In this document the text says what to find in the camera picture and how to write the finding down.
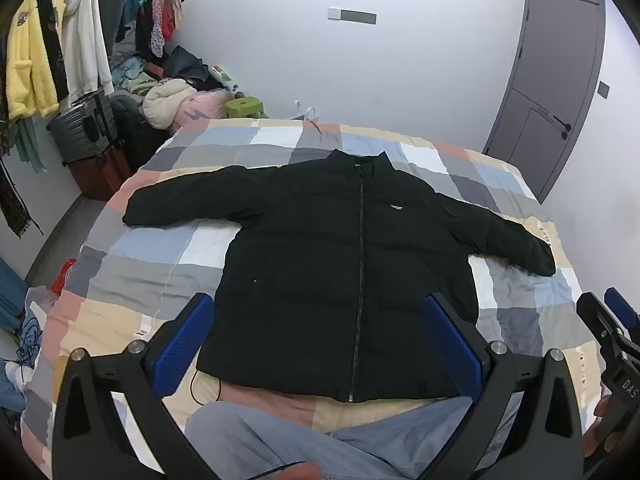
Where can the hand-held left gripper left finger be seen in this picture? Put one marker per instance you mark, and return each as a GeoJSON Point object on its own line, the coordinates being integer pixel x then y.
{"type": "Point", "coordinates": [184, 342]}

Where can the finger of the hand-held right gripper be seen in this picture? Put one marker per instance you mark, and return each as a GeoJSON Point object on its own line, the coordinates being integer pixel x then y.
{"type": "Point", "coordinates": [597, 317]}
{"type": "Point", "coordinates": [622, 305]}

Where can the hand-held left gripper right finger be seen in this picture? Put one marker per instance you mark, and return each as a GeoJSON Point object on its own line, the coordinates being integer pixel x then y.
{"type": "Point", "coordinates": [450, 346]}

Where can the black puffer jacket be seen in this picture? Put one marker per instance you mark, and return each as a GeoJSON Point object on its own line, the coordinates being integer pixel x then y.
{"type": "Point", "coordinates": [325, 260]}

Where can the blue hanging clothes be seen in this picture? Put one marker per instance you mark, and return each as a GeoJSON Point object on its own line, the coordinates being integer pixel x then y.
{"type": "Point", "coordinates": [11, 295]}

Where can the black clothes pile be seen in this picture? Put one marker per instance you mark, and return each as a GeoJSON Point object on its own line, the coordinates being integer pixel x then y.
{"type": "Point", "coordinates": [185, 67]}

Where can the red floral hanging clothes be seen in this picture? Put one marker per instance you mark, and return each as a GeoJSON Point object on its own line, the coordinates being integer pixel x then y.
{"type": "Point", "coordinates": [159, 25]}

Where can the person's right hand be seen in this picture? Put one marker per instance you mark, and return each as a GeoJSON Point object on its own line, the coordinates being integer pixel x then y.
{"type": "Point", "coordinates": [600, 422]}

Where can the person's left hand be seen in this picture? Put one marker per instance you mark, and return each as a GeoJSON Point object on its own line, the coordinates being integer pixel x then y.
{"type": "Point", "coordinates": [297, 472]}

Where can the checked patchwork quilt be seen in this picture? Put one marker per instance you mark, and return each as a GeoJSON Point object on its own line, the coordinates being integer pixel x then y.
{"type": "Point", "coordinates": [150, 270]}

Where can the person's grey pants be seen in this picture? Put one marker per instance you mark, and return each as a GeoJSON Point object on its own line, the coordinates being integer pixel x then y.
{"type": "Point", "coordinates": [260, 435]}

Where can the red bag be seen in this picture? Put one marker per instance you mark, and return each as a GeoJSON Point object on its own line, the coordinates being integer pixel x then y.
{"type": "Point", "coordinates": [64, 275]}

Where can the dark red suitcase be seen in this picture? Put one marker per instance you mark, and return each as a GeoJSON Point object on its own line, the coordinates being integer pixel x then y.
{"type": "Point", "coordinates": [100, 175]}

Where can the black bag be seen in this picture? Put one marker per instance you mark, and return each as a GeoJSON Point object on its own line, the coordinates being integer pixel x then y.
{"type": "Point", "coordinates": [137, 135]}

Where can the dark patterned scarf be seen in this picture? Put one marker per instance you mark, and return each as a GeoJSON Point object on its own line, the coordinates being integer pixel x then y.
{"type": "Point", "coordinates": [15, 205]}

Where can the grey door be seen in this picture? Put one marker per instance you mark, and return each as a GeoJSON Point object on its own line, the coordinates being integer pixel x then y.
{"type": "Point", "coordinates": [545, 85]}

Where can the pink cloth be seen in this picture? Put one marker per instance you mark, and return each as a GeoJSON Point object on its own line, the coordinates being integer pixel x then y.
{"type": "Point", "coordinates": [202, 107]}

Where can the grey suitcase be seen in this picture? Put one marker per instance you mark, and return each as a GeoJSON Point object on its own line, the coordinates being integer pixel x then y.
{"type": "Point", "coordinates": [80, 127]}

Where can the cream fleece jacket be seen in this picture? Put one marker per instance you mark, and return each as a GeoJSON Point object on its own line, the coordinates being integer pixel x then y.
{"type": "Point", "coordinates": [165, 102]}

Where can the green stool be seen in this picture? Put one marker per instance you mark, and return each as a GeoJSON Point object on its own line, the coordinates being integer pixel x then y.
{"type": "Point", "coordinates": [244, 106]}

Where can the teal hanging cloth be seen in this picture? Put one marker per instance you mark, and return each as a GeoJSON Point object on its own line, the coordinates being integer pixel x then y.
{"type": "Point", "coordinates": [27, 142]}

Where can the white bottle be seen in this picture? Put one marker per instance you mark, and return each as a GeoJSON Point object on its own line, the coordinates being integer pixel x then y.
{"type": "Point", "coordinates": [221, 75]}

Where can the light blue cloth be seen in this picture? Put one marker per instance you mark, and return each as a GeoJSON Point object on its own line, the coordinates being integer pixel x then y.
{"type": "Point", "coordinates": [131, 71]}

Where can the yellow fleece jacket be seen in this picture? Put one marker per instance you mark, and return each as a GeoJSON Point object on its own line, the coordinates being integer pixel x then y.
{"type": "Point", "coordinates": [25, 70]}

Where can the white hoodie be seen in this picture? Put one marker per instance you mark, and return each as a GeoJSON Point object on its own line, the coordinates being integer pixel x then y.
{"type": "Point", "coordinates": [85, 35]}

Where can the black patterned hanging garment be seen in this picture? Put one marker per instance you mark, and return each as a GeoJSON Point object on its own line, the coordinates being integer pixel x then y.
{"type": "Point", "coordinates": [52, 45]}

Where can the dark grey hanging garment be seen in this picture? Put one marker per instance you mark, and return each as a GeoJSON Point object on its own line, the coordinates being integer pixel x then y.
{"type": "Point", "coordinates": [117, 0]}

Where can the grey wall switch plate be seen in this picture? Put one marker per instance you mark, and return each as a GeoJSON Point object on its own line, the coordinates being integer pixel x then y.
{"type": "Point", "coordinates": [603, 89]}

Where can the white wall switch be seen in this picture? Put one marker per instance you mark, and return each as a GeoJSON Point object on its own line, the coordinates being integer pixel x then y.
{"type": "Point", "coordinates": [333, 13]}

